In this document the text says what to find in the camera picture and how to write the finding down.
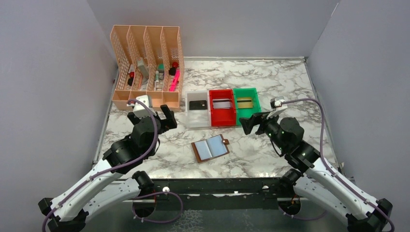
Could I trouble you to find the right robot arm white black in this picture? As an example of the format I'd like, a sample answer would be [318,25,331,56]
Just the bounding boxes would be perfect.
[239,112,393,232]

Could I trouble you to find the red plastic bin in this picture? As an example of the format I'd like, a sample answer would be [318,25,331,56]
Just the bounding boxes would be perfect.
[209,89,236,127]

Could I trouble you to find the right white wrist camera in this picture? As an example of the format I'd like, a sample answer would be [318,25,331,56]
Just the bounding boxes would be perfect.
[266,96,288,119]

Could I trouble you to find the green cap glue stick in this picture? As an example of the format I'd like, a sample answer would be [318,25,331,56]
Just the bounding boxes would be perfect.
[154,64,164,83]

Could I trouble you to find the pink highlighter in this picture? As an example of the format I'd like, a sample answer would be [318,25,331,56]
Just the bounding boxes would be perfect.
[169,70,180,92]

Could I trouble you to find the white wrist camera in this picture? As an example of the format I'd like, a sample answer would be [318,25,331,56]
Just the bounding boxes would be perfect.
[266,96,288,119]
[130,95,155,118]

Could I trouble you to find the silver VIP card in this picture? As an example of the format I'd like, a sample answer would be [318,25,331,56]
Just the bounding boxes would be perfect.
[212,99,232,109]

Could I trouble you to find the grey stapler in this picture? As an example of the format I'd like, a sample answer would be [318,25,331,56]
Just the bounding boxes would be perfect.
[136,58,149,78]

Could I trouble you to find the red black marker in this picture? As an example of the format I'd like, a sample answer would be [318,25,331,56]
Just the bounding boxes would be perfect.
[127,72,135,86]

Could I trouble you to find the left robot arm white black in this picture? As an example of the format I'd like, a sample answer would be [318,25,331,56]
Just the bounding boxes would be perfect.
[38,99,177,232]

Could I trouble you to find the brown leather card holder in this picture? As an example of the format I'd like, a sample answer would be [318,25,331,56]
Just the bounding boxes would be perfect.
[191,134,230,163]

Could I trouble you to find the white plastic bin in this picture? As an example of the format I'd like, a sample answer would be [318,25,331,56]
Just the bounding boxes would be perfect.
[186,90,211,129]

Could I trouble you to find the peach plastic desk organizer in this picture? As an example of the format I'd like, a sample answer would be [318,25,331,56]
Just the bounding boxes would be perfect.
[110,25,185,112]

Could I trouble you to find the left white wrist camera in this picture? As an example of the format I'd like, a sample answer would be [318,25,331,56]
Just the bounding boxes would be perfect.
[130,95,155,118]

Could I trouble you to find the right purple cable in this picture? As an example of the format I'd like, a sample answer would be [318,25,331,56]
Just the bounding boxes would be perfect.
[281,98,395,232]

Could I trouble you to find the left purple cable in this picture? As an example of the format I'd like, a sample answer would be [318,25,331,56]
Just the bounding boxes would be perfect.
[42,99,160,232]

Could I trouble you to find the green plastic bin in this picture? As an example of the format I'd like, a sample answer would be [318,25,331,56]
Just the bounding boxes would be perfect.
[233,88,261,126]

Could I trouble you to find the black mounting rail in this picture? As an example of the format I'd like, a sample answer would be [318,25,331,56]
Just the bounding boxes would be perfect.
[132,177,302,216]

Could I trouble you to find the purple cable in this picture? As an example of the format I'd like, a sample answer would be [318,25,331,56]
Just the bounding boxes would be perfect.
[281,98,395,232]
[42,99,160,232]

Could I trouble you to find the black credit card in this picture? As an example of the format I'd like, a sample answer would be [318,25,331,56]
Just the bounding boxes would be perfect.
[189,100,208,111]

